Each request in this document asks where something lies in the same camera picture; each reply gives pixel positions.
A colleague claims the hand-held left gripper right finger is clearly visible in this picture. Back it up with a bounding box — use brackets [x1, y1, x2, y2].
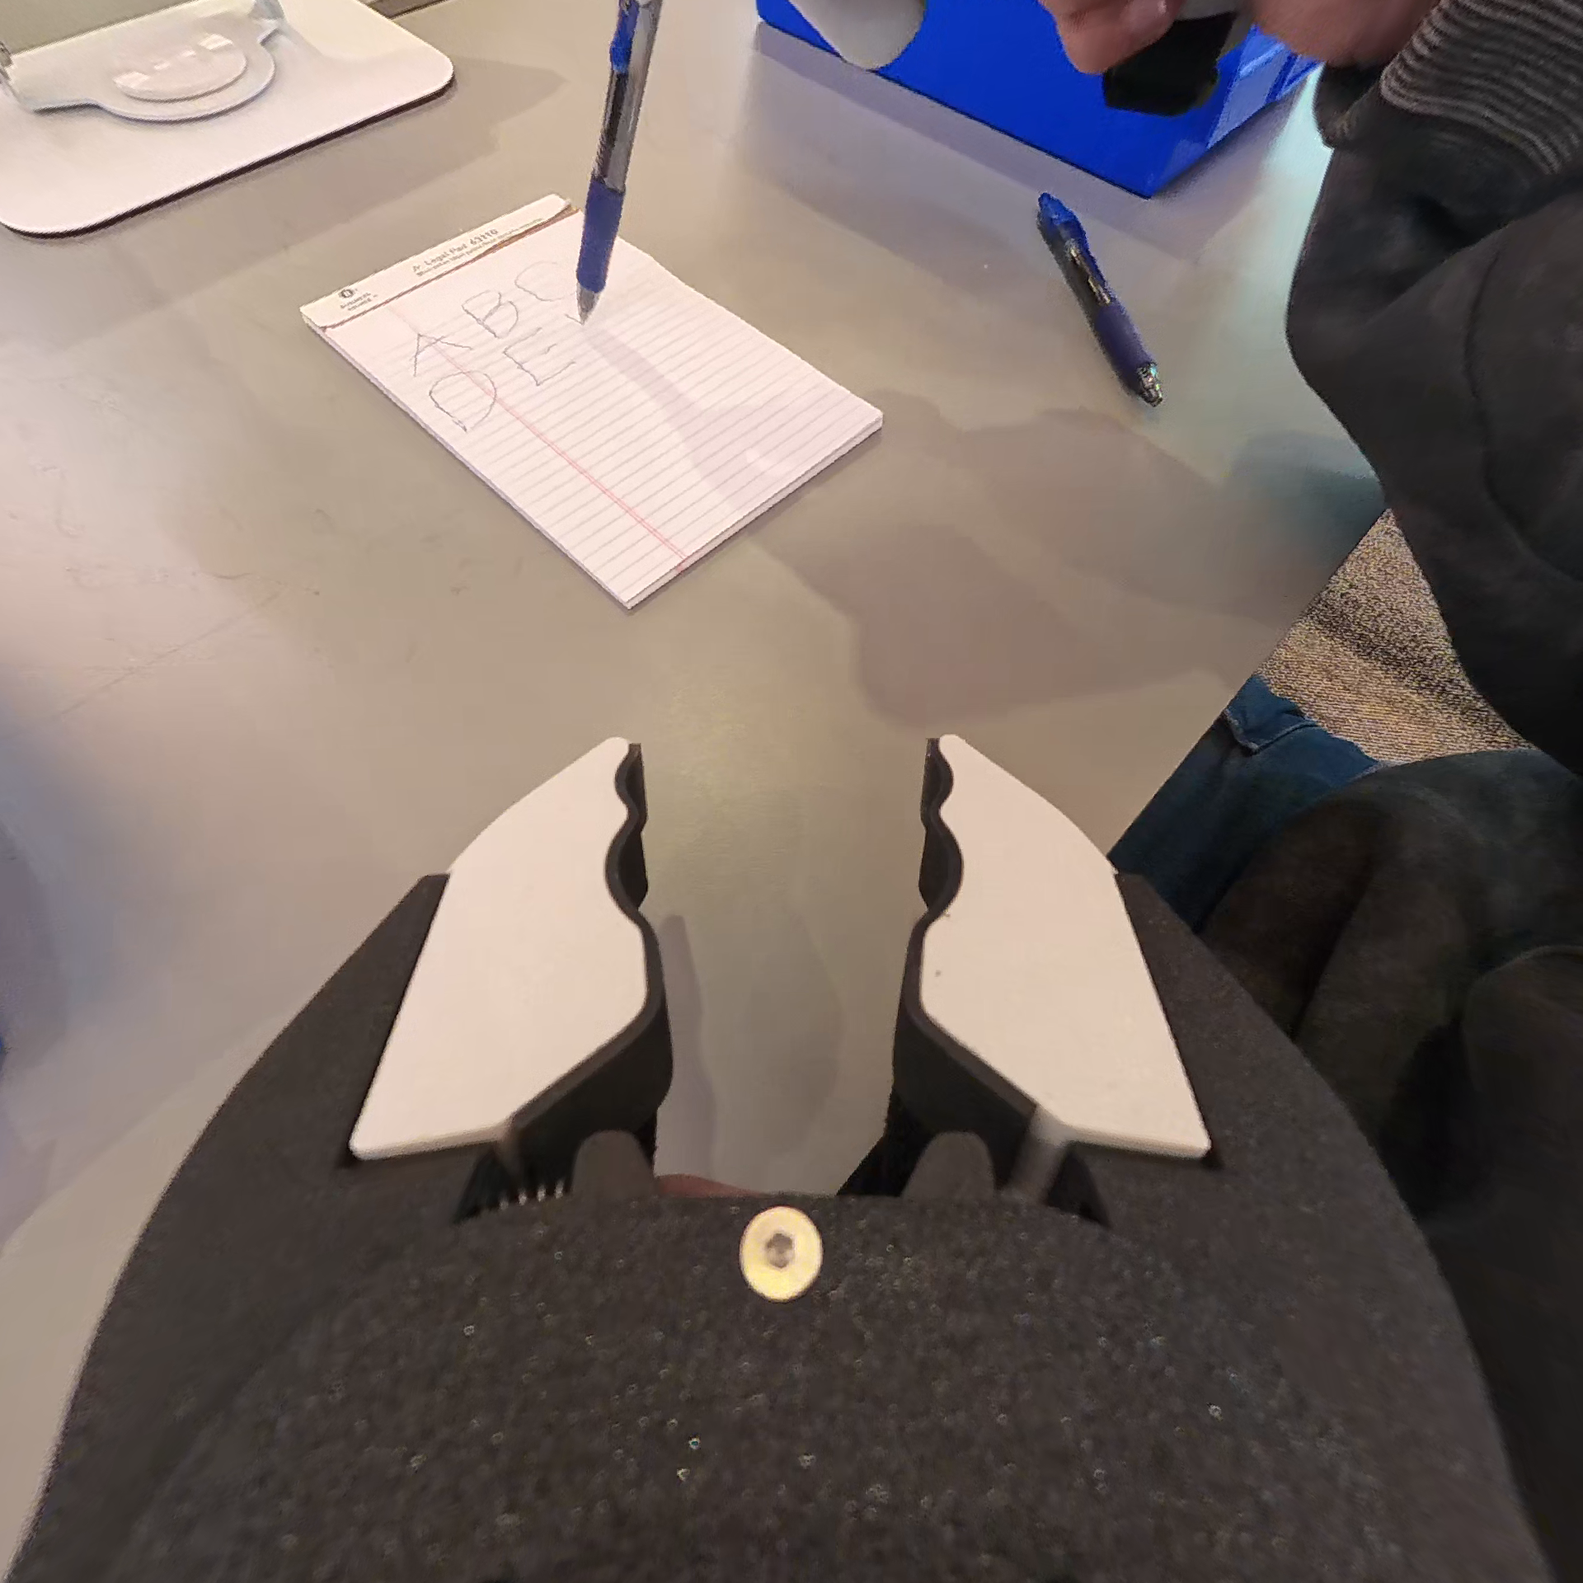
[880, 734, 1213, 1194]

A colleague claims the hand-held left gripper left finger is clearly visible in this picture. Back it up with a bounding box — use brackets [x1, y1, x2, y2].
[348, 736, 674, 1189]

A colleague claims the blue plastic bin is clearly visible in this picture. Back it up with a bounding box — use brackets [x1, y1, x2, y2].
[753, 0, 1323, 199]

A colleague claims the blue retractable pen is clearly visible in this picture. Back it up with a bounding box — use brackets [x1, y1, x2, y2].
[1036, 190, 1164, 408]
[574, 0, 667, 325]

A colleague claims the white lined notepad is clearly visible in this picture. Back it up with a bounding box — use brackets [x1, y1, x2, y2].
[299, 194, 883, 610]

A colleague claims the person's right forearm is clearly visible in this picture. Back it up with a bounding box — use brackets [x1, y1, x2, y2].
[1285, 0, 1583, 755]

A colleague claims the person's right hand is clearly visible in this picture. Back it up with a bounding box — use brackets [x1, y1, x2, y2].
[1042, 0, 1445, 73]

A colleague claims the person's leg in jeans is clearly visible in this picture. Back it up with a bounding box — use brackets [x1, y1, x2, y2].
[1106, 672, 1379, 928]

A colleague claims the white document stand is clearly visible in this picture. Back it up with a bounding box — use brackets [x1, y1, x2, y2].
[0, 0, 454, 237]

